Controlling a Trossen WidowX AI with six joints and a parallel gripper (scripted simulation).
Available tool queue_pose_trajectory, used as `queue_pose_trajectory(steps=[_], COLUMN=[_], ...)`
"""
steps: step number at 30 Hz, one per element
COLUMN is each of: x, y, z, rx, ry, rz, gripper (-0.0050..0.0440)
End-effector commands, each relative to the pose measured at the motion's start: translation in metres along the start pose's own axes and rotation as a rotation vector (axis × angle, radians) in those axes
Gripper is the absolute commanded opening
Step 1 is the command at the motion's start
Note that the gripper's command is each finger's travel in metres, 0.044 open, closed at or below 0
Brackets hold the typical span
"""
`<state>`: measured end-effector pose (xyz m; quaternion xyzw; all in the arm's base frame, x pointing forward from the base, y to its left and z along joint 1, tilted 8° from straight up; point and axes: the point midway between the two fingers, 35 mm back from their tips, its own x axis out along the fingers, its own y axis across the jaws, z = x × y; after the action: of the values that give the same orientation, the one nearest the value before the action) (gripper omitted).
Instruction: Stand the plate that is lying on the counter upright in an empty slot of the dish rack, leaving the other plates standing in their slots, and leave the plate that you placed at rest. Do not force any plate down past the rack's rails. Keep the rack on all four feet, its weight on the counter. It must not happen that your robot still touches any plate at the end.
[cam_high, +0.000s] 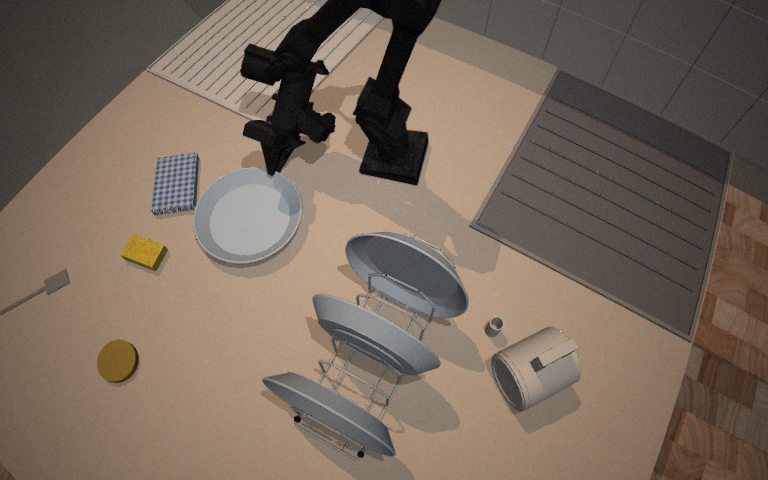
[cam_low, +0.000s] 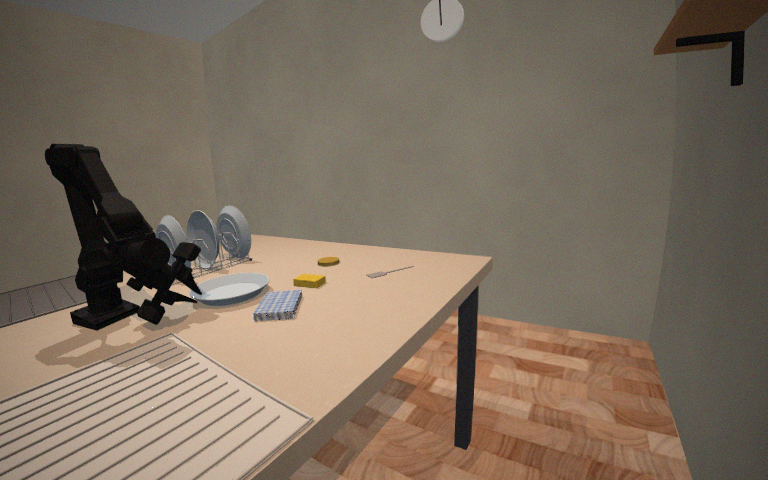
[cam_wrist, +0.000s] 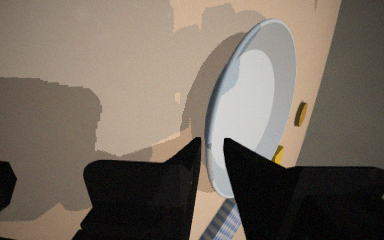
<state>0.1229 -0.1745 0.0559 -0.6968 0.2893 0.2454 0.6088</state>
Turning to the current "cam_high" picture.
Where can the silver wire dish rack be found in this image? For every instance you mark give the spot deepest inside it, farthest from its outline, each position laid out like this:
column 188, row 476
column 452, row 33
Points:
column 297, row 419

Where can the white ribbed draining mat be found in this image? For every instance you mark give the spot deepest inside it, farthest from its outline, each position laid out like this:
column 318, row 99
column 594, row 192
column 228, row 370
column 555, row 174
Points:
column 207, row 60

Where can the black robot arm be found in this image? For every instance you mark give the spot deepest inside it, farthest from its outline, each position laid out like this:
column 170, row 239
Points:
column 374, row 112

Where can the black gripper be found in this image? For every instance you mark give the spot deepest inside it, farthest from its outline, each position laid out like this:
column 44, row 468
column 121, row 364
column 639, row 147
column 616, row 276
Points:
column 275, row 138

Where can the grey tiled wall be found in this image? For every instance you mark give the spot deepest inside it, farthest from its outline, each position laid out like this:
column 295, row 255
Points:
column 700, row 63

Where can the olive-brown round disc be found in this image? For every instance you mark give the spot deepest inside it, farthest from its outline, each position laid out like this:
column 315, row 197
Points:
column 117, row 361

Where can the yellow sponge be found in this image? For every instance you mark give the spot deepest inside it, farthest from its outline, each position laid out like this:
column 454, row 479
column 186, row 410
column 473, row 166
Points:
column 144, row 252

